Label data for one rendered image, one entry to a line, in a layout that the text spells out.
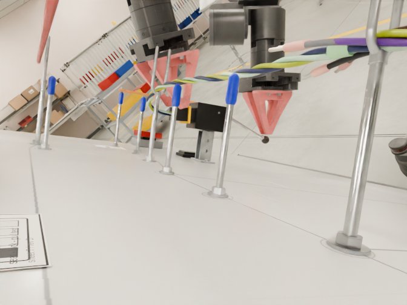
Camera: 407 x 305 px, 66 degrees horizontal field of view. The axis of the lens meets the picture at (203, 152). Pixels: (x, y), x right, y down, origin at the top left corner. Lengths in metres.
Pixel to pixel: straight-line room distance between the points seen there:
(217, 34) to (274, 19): 0.09
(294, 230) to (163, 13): 0.34
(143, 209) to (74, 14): 9.11
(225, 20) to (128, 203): 0.41
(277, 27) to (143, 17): 0.22
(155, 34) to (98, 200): 0.30
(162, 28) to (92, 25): 8.84
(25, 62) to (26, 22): 0.96
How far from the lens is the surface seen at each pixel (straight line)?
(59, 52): 8.88
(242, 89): 0.56
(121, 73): 4.57
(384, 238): 0.19
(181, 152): 0.54
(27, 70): 8.70
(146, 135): 0.67
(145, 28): 0.44
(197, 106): 0.47
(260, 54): 0.54
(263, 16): 0.55
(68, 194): 0.18
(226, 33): 0.54
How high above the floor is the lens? 1.27
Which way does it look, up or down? 23 degrees down
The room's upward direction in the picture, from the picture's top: 38 degrees counter-clockwise
